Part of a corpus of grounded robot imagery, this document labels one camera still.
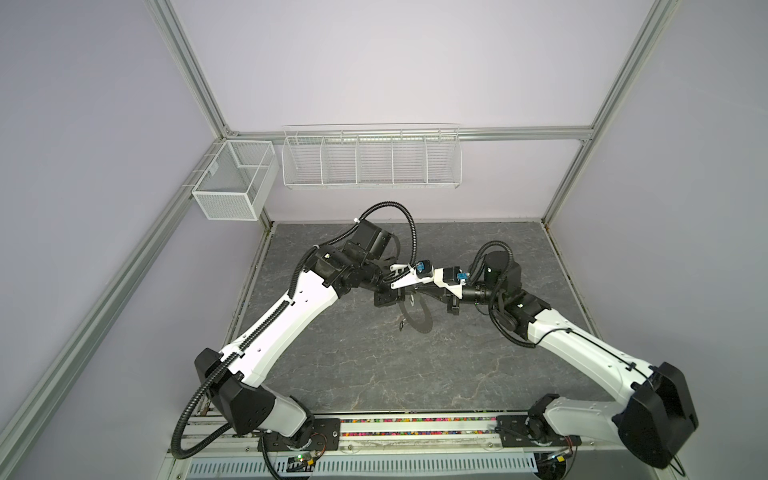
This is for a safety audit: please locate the grey perforated ring disc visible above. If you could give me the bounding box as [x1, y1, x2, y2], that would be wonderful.
[397, 292, 434, 334]

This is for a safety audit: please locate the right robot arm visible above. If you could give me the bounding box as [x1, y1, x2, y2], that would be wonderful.
[396, 241, 699, 473]

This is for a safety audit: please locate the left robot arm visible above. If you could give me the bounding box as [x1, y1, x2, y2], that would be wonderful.
[170, 201, 417, 459]

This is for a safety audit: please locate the white mesh box basket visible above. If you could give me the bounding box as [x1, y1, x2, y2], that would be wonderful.
[192, 140, 279, 221]

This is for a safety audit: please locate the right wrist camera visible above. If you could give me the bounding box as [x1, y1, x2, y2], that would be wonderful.
[432, 266, 469, 299]

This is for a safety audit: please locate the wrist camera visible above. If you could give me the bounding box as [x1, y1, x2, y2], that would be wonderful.
[432, 266, 469, 299]
[390, 260, 434, 289]

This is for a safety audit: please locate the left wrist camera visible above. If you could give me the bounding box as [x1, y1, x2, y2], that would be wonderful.
[390, 260, 434, 289]

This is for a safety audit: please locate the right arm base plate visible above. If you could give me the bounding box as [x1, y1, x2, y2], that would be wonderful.
[494, 414, 582, 448]

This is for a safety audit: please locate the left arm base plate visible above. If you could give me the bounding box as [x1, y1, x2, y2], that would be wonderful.
[261, 417, 341, 452]

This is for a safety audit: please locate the white wire shelf basket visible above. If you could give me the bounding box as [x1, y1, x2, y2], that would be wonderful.
[281, 123, 463, 189]

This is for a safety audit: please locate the white vented cable duct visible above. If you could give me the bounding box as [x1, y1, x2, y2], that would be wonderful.
[182, 452, 538, 479]

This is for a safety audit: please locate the aluminium mounting rail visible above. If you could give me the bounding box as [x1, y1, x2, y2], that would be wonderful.
[173, 409, 619, 460]

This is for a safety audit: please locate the aluminium frame profile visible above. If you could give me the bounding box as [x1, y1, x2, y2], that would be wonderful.
[1, 1, 651, 456]

